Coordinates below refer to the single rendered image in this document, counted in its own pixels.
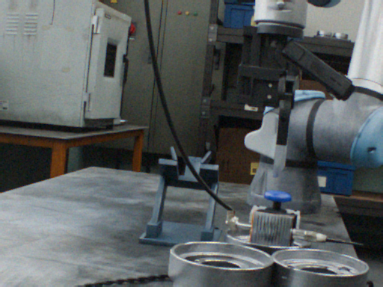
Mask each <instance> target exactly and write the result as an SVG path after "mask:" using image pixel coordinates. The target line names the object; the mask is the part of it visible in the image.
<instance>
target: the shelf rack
mask: <svg viewBox="0 0 383 287"><path fill-rule="evenodd" d="M218 2H219V0H210V6H211V7H210V14H209V27H208V35H207V42H206V56H205V64H204V71H203V85H202V93H201V101H200V116H199V123H198V131H197V146H196V154H195V158H202V159H204V153H206V130H207V122H208V118H209V114H217V115H224V116H232V117H238V118H247V119H254V120H263V117H264V116H263V113H264V111H265V109H266V107H265V108H257V107H249V106H248V105H239V104H237V103H236V102H226V101H218V100H211V94H212V91H213V88H214V84H212V71H213V64H214V60H213V56H216V54H215V43H216V42H220V43H230V49H232V50H240V51H242V45H243V39H244V36H243V32H242V29H234V28H222V27H218V25H221V20H220V19H219V18H218V9H219V3H218ZM296 42H297V43H298V44H299V45H301V46H303V47H304V48H305V49H306V50H308V51H309V52H311V53H312V54H314V55H315V56H317V57H318V58H319V59H320V60H326V61H333V62H342V63H345V64H350V63H351V58H352V55H353V52H354V51H353V49H354V46H355V43H354V42H349V41H340V40H331V39H322V38H321V37H304V40H302V41H296ZM211 85H212V86H211ZM320 194H324V193H320ZM324 195H331V196H333V197H334V200H335V203H336V206H337V208H338V210H339V212H344V213H349V214H356V215H366V216H372V217H383V194H380V193H375V192H369V191H358V190H352V193H351V195H349V196H348V197H346V196H340V195H335V194H324Z"/></svg>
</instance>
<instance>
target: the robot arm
mask: <svg viewBox="0 0 383 287"><path fill-rule="evenodd" d="M222 1H224V2H235V3H237V4H240V3H241V2H252V3H255V14H254V22H255V23H256V25H255V27H253V26H251V25H243V29H242V32H243V36H244V39H243V45H242V58H241V63H240V64H239V66H238V70H239V71H238V78H237V86H236V98H235V102H236V103H237V104H239V105H248V106H249V107H257V108H265V107H266V109H265V111H264V113H263V116H264V117H263V123H262V126H261V128H260V129H258V130H256V131H253V132H250V133H248V134H247V135H246V137H245V145H246V147H247V148H248V149H250V150H253V151H255V152H258V153H259V154H261V156H260V166H259V168H258V170H257V173H256V175H255V177H254V179H253V180H252V182H251V185H250V187H249V189H248V192H247V199H246V203H247V204H248V205H250V206H251V207H253V205H255V206H266V207H272V206H273V201H271V200H266V199H265V198H264V194H265V192H267V191H275V190H276V191H282V192H285V193H288V194H290V195H291V197H292V200H291V201H290V202H288V203H284V202H281V208H282V209H290V210H297V211H300V214H301V215H311V214H317V213H320V210H321V205H322V199H321V195H320V191H319V180H318V176H317V169H318V162H319V159H321V160H326V161H335V162H336V163H340V164H349V165H353V166H354V167H371V168H375V167H380V166H381V165H383V0H365V2H364V9H363V11H362V16H361V20H360V25H359V28H358V34H357V37H356V40H355V41H356V42H355V46H354V49H353V51H354V52H353V55H352V58H351V63H350V67H349V71H348V76H347V75H344V74H342V73H341V72H336V71H335V70H333V69H332V68H331V67H330V66H329V65H327V64H326V63H325V62H324V61H322V60H320V59H319V58H318V57H317V56H315V55H314V54H312V53H311V52H309V51H308V50H306V49H305V48H304V47H303V46H301V45H299V44H298V43H297V42H296V41H302V40H304V31H303V29H305V28H306V26H307V22H306V21H307V4H312V5H313V6H315V7H325V8H331V7H333V6H337V5H338V4H339V3H340V2H341V1H342V0H222ZM287 41H288V43H287ZM272 42H277V43H275V47H274V48H273V47H271V43H272ZM281 55H283V56H284V57H285V58H286V59H288V61H289V62H291V63H292V64H294V65H295V66H297V67H298V68H299V69H300V70H302V71H303V72H305V73H306V74H308V75H309V76H310V77H311V78H313V79H314V80H316V81H317V82H319V83H320V84H321V85H322V86H323V87H324V88H326V90H325V91H326V92H327V93H329V94H330V96H331V97H333V98H334V99H333V100H326V97H325V94H324V93H323V92H322V91H315V90H296V89H295V84H296V78H297V77H298V75H299V70H298V69H296V68H295V67H294V66H293V65H291V64H290V63H288V62H287V61H285V60H284V59H283V58H282V57H281Z"/></svg>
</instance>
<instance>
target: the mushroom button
mask: <svg viewBox="0 0 383 287"><path fill-rule="evenodd" d="M264 198H265V199H266V200H271V201H273V206H272V208H273V209H276V210H281V202H284V203H288V202H290V201H291V200H292V197H291V195H290V194H288V193H285V192H282V191H276V190H275V191H267V192H265V194H264Z"/></svg>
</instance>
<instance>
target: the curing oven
mask: <svg viewBox="0 0 383 287"><path fill-rule="evenodd" d="M130 23H131V17H130V16H127V15H125V14H122V13H120V12H118V11H117V10H114V9H112V8H111V7H109V6H107V5H106V4H102V3H100V2H99V1H96V0H0V120H13V121H20V122H27V123H45V124H53V125H60V126H73V127H74V131H73V133H77V134H80V133H82V128H84V127H86V126H102V125H106V128H107V129H113V128H112V125H116V124H120V120H121V114H122V105H123V88H124V86H125V84H126V81H127V73H128V65H129V60H128V59H127V58H128V57H127V52H128V46H129V37H130Z"/></svg>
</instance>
